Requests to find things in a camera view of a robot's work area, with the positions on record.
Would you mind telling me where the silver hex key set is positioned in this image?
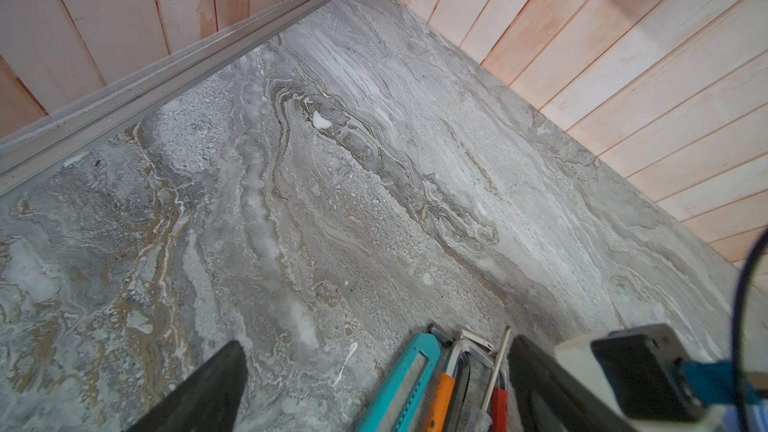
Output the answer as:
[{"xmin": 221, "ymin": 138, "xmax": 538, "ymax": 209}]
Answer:
[{"xmin": 428, "ymin": 323, "xmax": 495, "ymax": 431}]

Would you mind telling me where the red handled screwdriver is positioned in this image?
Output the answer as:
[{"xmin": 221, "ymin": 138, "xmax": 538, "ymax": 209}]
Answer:
[{"xmin": 479, "ymin": 326, "xmax": 515, "ymax": 432}]

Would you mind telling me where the aluminium frame rail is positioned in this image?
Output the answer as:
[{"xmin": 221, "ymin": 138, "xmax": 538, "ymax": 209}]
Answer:
[{"xmin": 1, "ymin": 0, "xmax": 329, "ymax": 201}]

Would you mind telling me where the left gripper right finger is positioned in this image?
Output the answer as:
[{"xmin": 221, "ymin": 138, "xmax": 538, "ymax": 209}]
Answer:
[{"xmin": 507, "ymin": 335, "xmax": 633, "ymax": 431}]

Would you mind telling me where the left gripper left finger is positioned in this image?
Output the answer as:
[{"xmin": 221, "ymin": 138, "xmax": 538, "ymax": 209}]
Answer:
[{"xmin": 129, "ymin": 340, "xmax": 248, "ymax": 431}]

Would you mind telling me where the teal utility knife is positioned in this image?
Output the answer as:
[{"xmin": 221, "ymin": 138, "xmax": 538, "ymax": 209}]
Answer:
[{"xmin": 356, "ymin": 333, "xmax": 441, "ymax": 432}]

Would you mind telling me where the orange handled tool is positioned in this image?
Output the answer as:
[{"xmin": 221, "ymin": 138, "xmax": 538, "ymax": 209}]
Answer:
[{"xmin": 423, "ymin": 372, "xmax": 456, "ymax": 432}]

